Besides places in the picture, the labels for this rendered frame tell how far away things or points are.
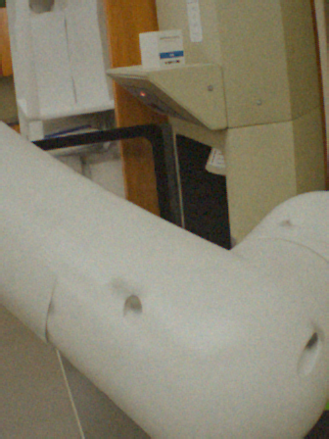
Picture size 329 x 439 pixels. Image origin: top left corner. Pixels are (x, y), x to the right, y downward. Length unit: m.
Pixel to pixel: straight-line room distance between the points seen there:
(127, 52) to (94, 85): 0.93
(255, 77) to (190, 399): 0.70
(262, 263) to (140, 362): 0.08
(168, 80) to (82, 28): 1.29
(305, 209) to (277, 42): 0.58
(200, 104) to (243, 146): 0.10
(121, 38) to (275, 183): 0.47
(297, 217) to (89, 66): 1.82
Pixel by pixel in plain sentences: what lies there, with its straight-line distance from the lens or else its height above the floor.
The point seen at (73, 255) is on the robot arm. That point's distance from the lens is 0.29.
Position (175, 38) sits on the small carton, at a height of 1.56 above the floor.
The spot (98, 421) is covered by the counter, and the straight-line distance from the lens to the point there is 1.05.
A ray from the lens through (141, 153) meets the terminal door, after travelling 1.19.
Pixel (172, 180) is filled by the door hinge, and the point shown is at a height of 1.27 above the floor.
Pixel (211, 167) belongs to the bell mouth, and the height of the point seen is 1.33.
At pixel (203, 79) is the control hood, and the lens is 0.88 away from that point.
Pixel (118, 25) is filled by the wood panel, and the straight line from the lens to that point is 1.22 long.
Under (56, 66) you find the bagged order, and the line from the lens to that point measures 2.23.
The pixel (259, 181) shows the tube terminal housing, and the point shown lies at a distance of 0.93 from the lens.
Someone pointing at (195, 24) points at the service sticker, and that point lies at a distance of 0.98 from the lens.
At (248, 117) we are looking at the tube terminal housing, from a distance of 0.91.
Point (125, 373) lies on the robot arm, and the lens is 0.27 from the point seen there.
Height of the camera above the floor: 1.55
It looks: 17 degrees down
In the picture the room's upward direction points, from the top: 6 degrees counter-clockwise
